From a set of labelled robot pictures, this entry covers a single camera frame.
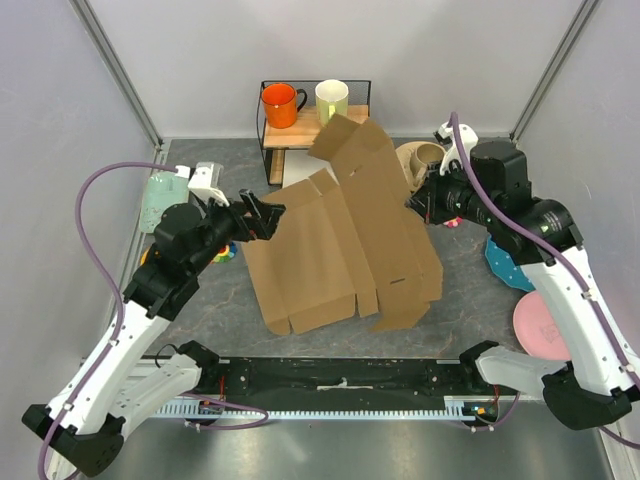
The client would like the white cable duct rail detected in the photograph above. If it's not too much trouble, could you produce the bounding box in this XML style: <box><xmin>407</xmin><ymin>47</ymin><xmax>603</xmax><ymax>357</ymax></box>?
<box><xmin>151</xmin><ymin>397</ymin><xmax>513</xmax><ymax>423</ymax></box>

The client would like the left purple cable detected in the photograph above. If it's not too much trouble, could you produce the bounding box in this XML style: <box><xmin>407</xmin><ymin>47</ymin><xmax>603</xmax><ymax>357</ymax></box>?
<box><xmin>39</xmin><ymin>162</ymin><xmax>179</xmax><ymax>479</ymax></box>

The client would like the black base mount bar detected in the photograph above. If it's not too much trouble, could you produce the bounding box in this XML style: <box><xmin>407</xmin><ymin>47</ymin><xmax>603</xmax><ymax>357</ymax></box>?
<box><xmin>194</xmin><ymin>357</ymin><xmax>494</xmax><ymax>411</ymax></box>

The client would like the white square plate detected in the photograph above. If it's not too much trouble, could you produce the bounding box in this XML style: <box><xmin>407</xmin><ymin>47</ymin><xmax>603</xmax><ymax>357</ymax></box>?
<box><xmin>282</xmin><ymin>150</ymin><xmax>333</xmax><ymax>188</ymax></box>

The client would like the pink flower toy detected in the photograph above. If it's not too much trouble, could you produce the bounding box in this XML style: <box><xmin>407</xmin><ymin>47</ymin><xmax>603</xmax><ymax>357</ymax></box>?
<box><xmin>444</xmin><ymin>217</ymin><xmax>462</xmax><ymax>228</ymax></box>

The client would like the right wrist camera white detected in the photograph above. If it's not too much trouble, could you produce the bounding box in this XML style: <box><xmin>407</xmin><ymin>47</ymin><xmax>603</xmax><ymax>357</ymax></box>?
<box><xmin>434</xmin><ymin>123</ymin><xmax>479</xmax><ymax>176</ymax></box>

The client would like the beige saucer plate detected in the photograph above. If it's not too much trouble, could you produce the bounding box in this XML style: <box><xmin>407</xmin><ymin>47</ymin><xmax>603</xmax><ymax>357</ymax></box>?
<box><xmin>396</xmin><ymin>141</ymin><xmax>427</xmax><ymax>192</ymax></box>

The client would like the beige ceramic cup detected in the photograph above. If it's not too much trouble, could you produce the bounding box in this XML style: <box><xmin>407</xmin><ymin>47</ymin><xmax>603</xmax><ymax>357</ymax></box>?
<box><xmin>409</xmin><ymin>142</ymin><xmax>445</xmax><ymax>177</ymax></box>

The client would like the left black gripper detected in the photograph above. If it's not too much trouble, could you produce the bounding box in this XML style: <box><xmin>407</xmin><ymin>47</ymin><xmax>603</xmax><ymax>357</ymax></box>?
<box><xmin>188</xmin><ymin>188</ymin><xmax>286</xmax><ymax>275</ymax></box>

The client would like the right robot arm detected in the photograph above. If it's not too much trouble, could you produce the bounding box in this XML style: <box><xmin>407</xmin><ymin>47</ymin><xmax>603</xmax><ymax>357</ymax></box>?
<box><xmin>406</xmin><ymin>141</ymin><xmax>639</xmax><ymax>430</ymax></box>

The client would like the pink plate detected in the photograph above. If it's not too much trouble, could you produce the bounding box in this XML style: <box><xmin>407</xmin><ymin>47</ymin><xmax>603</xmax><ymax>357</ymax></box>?
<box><xmin>513</xmin><ymin>291</ymin><xmax>571</xmax><ymax>361</ymax></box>

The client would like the black wire shelf rack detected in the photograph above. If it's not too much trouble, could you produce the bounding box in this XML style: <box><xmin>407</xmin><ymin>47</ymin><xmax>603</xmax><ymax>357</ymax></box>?
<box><xmin>255</xmin><ymin>79</ymin><xmax>371</xmax><ymax>187</ymax></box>

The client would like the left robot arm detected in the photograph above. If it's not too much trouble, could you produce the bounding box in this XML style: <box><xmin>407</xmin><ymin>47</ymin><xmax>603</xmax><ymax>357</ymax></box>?
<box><xmin>22</xmin><ymin>189</ymin><xmax>286</xmax><ymax>477</ymax></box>

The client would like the orange bowl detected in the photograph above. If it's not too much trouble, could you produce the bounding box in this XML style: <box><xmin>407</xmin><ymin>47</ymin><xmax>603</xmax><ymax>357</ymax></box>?
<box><xmin>139</xmin><ymin>245</ymin><xmax>156</xmax><ymax>266</ymax></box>

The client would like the rainbow flower toy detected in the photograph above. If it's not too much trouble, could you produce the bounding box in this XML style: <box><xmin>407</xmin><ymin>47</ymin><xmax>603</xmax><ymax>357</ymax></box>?
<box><xmin>211</xmin><ymin>242</ymin><xmax>237</xmax><ymax>264</ymax></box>

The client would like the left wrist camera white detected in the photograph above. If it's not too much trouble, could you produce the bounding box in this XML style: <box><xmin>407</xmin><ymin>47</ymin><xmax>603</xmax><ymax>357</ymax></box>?
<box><xmin>188</xmin><ymin>162</ymin><xmax>230</xmax><ymax>207</ymax></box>

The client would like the orange mug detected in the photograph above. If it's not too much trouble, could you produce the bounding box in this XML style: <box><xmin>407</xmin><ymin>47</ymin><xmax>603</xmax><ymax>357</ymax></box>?
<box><xmin>261</xmin><ymin>83</ymin><xmax>308</xmax><ymax>129</ymax></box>

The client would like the brown cardboard paper box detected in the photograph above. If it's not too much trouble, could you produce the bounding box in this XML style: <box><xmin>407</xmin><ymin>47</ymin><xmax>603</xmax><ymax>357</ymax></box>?
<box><xmin>242</xmin><ymin>115</ymin><xmax>443</xmax><ymax>336</ymax></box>

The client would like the blue dotted plate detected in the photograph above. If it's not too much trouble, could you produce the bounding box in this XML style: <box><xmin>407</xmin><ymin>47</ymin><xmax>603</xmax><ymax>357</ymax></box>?
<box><xmin>484</xmin><ymin>236</ymin><xmax>534</xmax><ymax>293</ymax></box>

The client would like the mint green tray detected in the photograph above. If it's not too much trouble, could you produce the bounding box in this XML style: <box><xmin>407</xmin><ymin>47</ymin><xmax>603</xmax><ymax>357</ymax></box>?
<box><xmin>138</xmin><ymin>166</ymin><xmax>191</xmax><ymax>234</ymax></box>

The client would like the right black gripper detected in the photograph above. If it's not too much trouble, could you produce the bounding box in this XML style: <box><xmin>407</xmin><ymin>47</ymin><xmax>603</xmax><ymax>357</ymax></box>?
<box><xmin>406</xmin><ymin>157</ymin><xmax>500</xmax><ymax>227</ymax></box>

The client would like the light green mug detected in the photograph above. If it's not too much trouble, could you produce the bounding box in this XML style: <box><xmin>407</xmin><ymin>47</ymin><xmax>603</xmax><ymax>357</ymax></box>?
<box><xmin>315</xmin><ymin>79</ymin><xmax>349</xmax><ymax>127</ymax></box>

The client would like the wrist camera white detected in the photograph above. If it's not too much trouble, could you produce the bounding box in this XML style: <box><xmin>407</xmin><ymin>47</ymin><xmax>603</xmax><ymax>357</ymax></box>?
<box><xmin>188</xmin><ymin>162</ymin><xmax>230</xmax><ymax>207</ymax></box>
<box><xmin>434</xmin><ymin>123</ymin><xmax>479</xmax><ymax>176</ymax></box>

